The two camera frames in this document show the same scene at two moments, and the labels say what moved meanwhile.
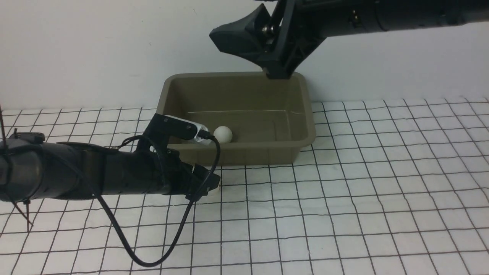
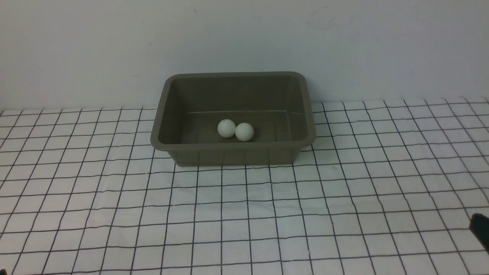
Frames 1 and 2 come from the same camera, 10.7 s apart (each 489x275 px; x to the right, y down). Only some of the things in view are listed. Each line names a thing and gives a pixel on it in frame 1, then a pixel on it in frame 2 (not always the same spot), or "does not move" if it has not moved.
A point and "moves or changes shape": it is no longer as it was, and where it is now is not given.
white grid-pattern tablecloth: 387,187 does not move
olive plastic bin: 270,117 does not move
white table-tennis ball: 217,190 to 244,131
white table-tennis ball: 223,133 moves or changes shape
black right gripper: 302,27 to 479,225
